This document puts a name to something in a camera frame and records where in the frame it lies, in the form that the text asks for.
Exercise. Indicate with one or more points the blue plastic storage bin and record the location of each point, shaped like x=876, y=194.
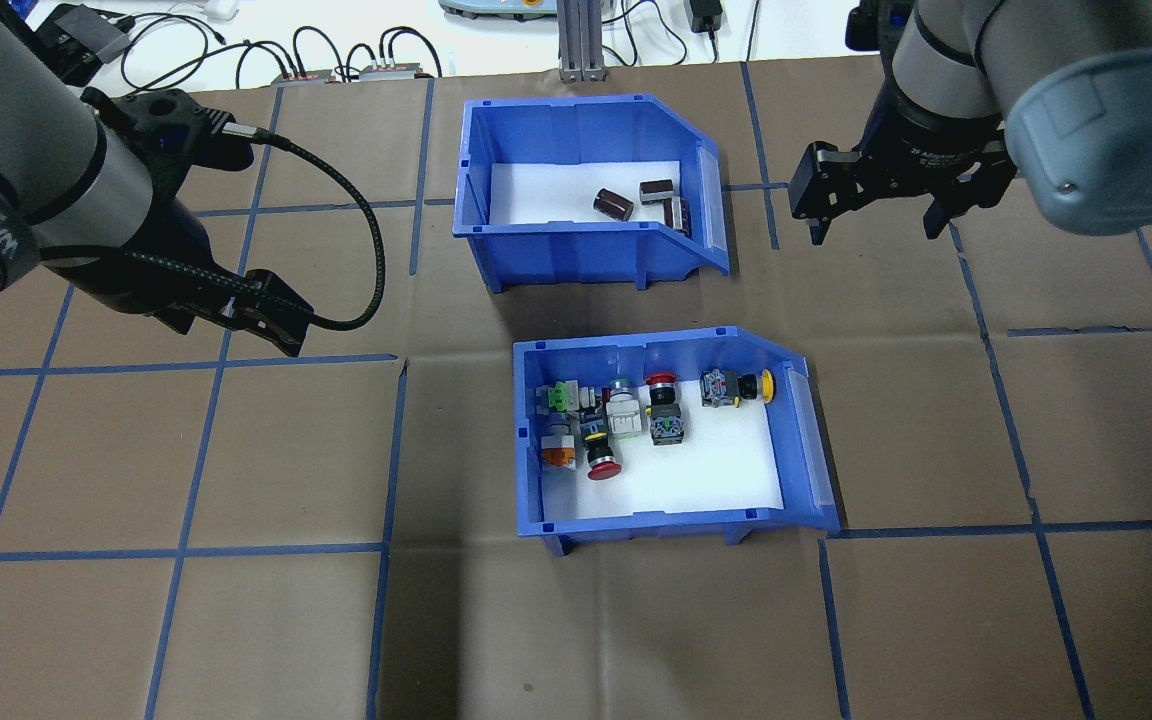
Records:
x=576, y=255
x=656, y=535

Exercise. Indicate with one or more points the aluminium profile post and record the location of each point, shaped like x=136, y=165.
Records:
x=583, y=40

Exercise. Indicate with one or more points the white foam bin liner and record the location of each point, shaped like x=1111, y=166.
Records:
x=706, y=470
x=536, y=195

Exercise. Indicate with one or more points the dark grey docking hub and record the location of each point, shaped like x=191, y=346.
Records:
x=86, y=35

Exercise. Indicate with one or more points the dark USB hub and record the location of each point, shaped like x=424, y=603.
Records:
x=394, y=71
x=303, y=76

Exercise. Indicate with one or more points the grey block green terminals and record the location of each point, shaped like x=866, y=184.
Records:
x=561, y=397

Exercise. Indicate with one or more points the white contact block green button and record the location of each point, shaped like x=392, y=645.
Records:
x=624, y=412

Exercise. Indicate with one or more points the dark brown cylindrical battery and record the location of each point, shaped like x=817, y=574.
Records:
x=613, y=203
x=656, y=188
x=676, y=214

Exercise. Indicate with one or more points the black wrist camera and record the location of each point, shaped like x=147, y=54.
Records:
x=866, y=25
x=171, y=125

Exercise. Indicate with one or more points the white contact block orange clip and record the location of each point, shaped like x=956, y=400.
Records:
x=558, y=448

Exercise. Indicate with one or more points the grey-blue teach pendant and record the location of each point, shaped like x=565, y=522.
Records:
x=496, y=6

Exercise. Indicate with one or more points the yellow push button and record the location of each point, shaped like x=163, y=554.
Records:
x=736, y=387

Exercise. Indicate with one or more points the black clear contact block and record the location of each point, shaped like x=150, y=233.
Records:
x=664, y=410

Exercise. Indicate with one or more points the black power adapter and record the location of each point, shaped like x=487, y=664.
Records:
x=706, y=14

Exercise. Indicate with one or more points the white adapter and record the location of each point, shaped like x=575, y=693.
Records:
x=221, y=8

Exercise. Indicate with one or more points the red mushroom push button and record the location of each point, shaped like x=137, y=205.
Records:
x=604, y=467

